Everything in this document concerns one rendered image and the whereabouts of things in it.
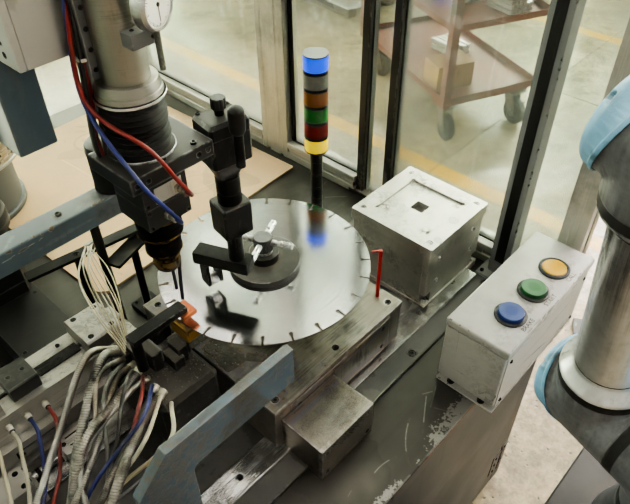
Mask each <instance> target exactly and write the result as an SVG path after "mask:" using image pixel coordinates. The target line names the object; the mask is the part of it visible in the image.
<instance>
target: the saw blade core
mask: <svg viewBox="0 0 630 504"><path fill-rule="evenodd" d="M289 202H290V199H280V198H267V203H268V204H265V203H266V198H263V199H252V200H251V204H252V214H253V225H254V229H253V230H252V231H250V232H248V233H246V234H248V235H254V234H255V233H257V232H259V231H265V230H266V228H267V226H268V225H269V223H270V221H271V220H275V221H276V225H275V227H274V229H273V231H272V232H271V235H274V236H279V237H282V238H285V239H287V240H289V241H290V242H292V243H293V244H294V245H295V246H296V247H297V249H298V250H299V253H300V267H299V270H298V272H297V273H296V274H295V275H294V277H292V278H291V279H290V280H289V281H287V282H285V283H283V284H281V285H278V286H274V287H268V288H256V287H251V286H247V285H245V284H242V283H241V282H239V281H238V280H236V279H235V278H234V277H233V275H232V274H231V272H229V271H225V270H222V271H223V278H224V280H223V281H220V279H219V282H218V283H216V284H214V285H212V286H211V287H209V286H208V285H207V284H206V283H205V282H204V281H203V280H202V276H201V270H200V265H199V264H196V263H194V262H193V257H192V252H193V250H194V249H195V248H196V246H197V245H198V244H199V242H203V243H207V244H211V245H215V246H220V247H224V248H228V246H227V241H226V240H225V239H224V238H223V237H222V236H221V235H220V234H219V233H218V232H216V231H215V230H214V229H213V224H212V217H211V211H209V212H207V213H205V214H203V215H201V216H199V217H198V219H199V220H198V219H197V218H196V219H194V220H193V221H191V222H190V223H189V224H187V225H186V226H185V227H184V229H183V231H182V233H181V239H182V241H183V248H182V250H181V251H180V255H181V262H182V265H181V269H182V281H183V290H184V298H185V300H186V301H187V302H188V303H190V304H191V305H192V306H194V307H195V308H196V309H197V313H196V314H195V315H193V316H192V317H190V318H189V319H188V320H186V321H183V322H182V323H183V324H184V325H186V326H187V327H188V328H190V329H192V330H193V331H195V332H197V333H199V334H201V335H203V334H204V333H205V332H206V331H207V328H211V329H210V330H208V331H207V332H206V333H205V335H204V336H206V337H209V338H211V339H214V340H218V341H221V342H226V343H230V344H231V341H232V339H233V335H236V337H235V338H234V340H233V344H237V345H246V346H261V344H262V339H261V337H265V338H264V346H268V345H278V344H284V343H289V342H293V341H292V338H291V335H289V334H290V333H293V338H294V341H297V340H301V339H304V338H307V337H310V336H312V335H315V334H317V333H319V332H321V330H320V329H319V328H318V327H317V326H315V324H318V325H319V327H320V328H321V329H322V331H324V330H326V329H327V328H329V327H331V326H333V325H334V324H336V323H337V322H339V321H340V320H341V319H343V318H344V316H343V315H345V316H346V315H347V314H348V313H349V312H350V311H351V310H352V309H353V308H354V307H355V306H356V305H357V304H358V302H359V301H360V299H361V298H362V296H363V294H364V293H365V290H366V288H367V286H368V283H369V279H370V272H371V261H370V255H369V252H368V249H367V246H366V244H365V242H364V240H363V239H362V237H361V236H360V234H359V233H358V232H357V231H356V230H355V229H354V227H353V226H352V227H351V225H350V224H349V223H348V222H347V221H346V220H344V219H343V218H341V217H340V216H338V215H337V214H335V215H334V213H333V212H331V211H329V210H327V209H325V208H322V207H320V206H317V205H314V207H313V204H310V203H307V202H302V201H297V200H292V201H291V203H290V204H291V205H288V204H289ZM312 207H313V208H312ZM311 208H312V210H309V209H311ZM332 215H333V216H332ZM331 216H332V217H331ZM328 217H331V218H328ZM200 220H201V221H204V222H200ZM349 227H350V228H349ZM344 229H347V230H344ZM183 233H184V234H187V235H184V234H183ZM361 242H362V243H361ZM355 243H358V244H355ZM361 259H363V261H361ZM175 274H176V278H177V283H178V288H179V279H178V268H177V269H176V270H175ZM359 277H363V278H359ZM157 278H158V286H159V291H160V294H161V293H164V292H167V291H170V290H171V292H172V293H170V294H167V295H164V296H162V295H161V297H162V299H163V301H164V303H165V305H166V304H167V305H166V306H167V308H168V307H169V306H171V305H172V304H174V303H175V302H172V301H174V300H175V301H176V302H177V301H182V300H181V296H180V288H179V289H177V290H176V289H175V286H174V282H173V277H172V272H161V271H159V270H158V275H157ZM366 278H368V279H366ZM166 283H169V284H168V285H165V284H166ZM160 285H161V286H160ZM352 294H354V295H355V296H351V295H352ZM356 296H357V297H356ZM358 297H360V298H358ZM171 302H172V303H171ZM336 311H340V313H342V314H343V315H342V314H340V313H339V312H336Z"/></svg>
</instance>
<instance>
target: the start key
mask: <svg viewBox="0 0 630 504"><path fill-rule="evenodd" d="M520 290H521V292H522V293H523V294H524V295H525V296H527V297H529V298H532V299H541V298H544V297H545V296H546V293H547V286H546V285H545V283H543V282H542V281H540V280H538V279H534V278H529V279H526V280H524V281H523V282H522V284H521V287H520Z"/></svg>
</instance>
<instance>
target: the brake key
mask: <svg viewBox="0 0 630 504"><path fill-rule="evenodd" d="M497 315H498V316H499V318H500V319H501V320H503V321H504V322H506V323H510V324H518V323H521V322H522V321H523V320H524V316H525V311H524V309H523V308H522V306H520V305H519V304H517V303H514V302H504V303H502V304H501V305H500V306H499V308H498V311H497Z"/></svg>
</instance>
